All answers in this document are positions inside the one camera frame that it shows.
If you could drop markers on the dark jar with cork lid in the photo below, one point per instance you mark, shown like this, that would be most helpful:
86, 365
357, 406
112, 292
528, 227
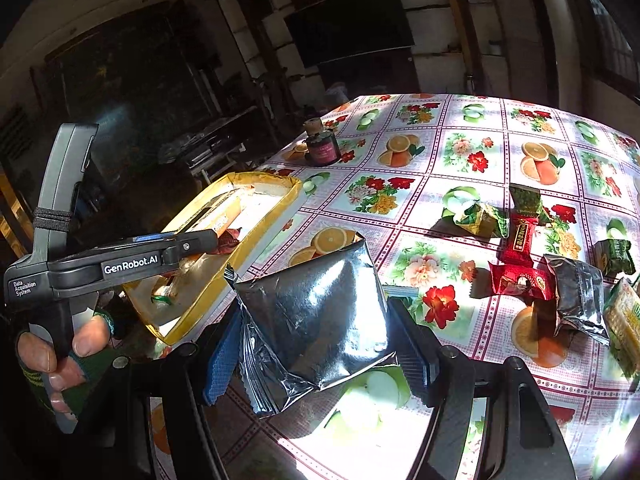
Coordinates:
322, 147

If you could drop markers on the yellow cracker packet green stripe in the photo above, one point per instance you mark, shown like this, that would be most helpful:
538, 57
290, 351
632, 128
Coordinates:
625, 325

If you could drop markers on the person's left hand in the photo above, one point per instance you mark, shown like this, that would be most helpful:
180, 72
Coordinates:
87, 342

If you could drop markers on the barred window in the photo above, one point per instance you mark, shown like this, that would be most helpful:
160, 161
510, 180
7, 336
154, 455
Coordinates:
610, 35

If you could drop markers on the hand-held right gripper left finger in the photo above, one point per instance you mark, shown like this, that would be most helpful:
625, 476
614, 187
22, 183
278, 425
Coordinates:
222, 360

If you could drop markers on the dark red snack packet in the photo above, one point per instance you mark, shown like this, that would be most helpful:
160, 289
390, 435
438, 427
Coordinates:
229, 241

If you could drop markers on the orange cracker packet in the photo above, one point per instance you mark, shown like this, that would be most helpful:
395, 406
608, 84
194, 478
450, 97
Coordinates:
222, 215

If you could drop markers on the fruit and flower tablecloth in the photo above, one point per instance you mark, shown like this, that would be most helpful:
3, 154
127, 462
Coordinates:
450, 110

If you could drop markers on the yellow cardboard box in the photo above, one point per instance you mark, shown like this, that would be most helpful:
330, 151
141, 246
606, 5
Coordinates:
260, 210

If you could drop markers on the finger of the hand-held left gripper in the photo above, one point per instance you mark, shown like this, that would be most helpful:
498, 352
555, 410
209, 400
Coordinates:
192, 246

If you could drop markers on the silver foil snack packet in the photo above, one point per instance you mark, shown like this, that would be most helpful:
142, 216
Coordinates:
315, 310
575, 292

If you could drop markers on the large dark framed panel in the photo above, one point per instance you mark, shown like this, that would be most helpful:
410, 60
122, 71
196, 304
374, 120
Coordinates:
125, 75

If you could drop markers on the wooden post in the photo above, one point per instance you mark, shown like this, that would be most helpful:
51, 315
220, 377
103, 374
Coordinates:
462, 20

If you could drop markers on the dark television stand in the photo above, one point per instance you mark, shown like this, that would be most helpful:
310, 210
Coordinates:
370, 77

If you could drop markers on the black flat television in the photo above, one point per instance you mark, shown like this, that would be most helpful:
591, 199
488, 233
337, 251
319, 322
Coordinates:
350, 20

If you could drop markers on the green pea snack packet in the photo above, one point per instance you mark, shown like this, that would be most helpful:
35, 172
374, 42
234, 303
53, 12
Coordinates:
162, 300

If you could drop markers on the plastic bag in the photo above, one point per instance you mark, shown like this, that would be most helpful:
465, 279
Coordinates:
337, 94

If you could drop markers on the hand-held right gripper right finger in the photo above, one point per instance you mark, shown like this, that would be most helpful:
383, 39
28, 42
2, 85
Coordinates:
415, 355

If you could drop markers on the metal table with player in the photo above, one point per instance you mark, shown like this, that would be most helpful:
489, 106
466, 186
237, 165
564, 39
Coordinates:
215, 135

